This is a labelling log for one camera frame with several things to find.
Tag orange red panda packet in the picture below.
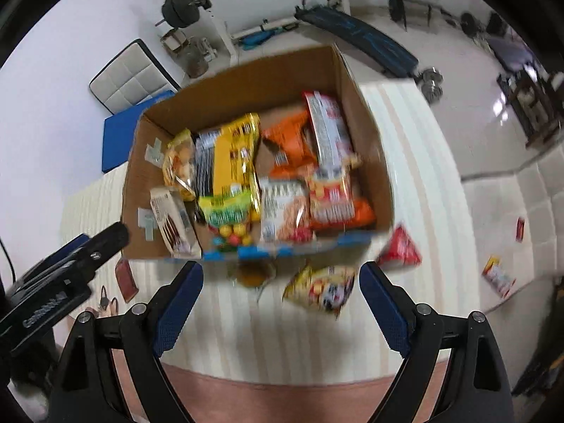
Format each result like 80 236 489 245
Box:
306 170 376 231

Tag chrome dumbbell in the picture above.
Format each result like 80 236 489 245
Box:
414 67 444 103

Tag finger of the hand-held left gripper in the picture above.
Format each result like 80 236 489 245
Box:
9 233 92 286
56 222 130 283

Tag white barbell rack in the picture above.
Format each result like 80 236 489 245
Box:
178 0 353 65

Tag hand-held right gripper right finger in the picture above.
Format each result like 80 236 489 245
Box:
359 261 515 423

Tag white red snack packet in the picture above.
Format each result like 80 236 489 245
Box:
258 176 318 243

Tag green candy ball packet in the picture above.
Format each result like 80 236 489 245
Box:
197 191 256 252

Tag small orange pastry packet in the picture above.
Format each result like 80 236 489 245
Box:
233 259 278 290

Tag red triangular packet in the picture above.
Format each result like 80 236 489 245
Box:
375 225 423 269

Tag yellow panda snack packet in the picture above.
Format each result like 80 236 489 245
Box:
282 265 357 320

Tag white chocolate stick packet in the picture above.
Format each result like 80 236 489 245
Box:
150 186 202 260

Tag blue floor discs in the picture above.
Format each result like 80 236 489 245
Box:
240 27 283 50

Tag black snack packet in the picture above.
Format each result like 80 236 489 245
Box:
194 130 221 199

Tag dark wooden chair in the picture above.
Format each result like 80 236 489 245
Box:
497 69 564 149

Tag long red white packet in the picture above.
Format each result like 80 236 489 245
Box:
302 91 363 172

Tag striped cat print tablecloth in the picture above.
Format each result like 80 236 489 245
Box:
57 81 479 423

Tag small dark red packet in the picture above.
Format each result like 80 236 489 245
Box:
115 259 139 302

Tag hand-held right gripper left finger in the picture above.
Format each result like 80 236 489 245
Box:
52 261 204 423

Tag black blue weight bench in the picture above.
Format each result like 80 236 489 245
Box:
294 6 419 76

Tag black flat monitor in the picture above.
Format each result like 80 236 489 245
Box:
486 35 537 72

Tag orange snack packet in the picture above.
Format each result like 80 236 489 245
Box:
261 110 318 179

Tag blue seat cushion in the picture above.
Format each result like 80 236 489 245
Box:
101 89 177 173

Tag red yellow packet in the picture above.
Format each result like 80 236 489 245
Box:
482 256 517 298

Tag grey bag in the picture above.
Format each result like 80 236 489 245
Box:
160 27 209 79

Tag cardboard box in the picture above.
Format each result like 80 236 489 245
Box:
121 45 395 260

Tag yellow egg snack packet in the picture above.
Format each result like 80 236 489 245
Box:
162 129 197 201

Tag white padded chair black frame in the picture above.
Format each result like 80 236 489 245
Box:
89 39 182 116

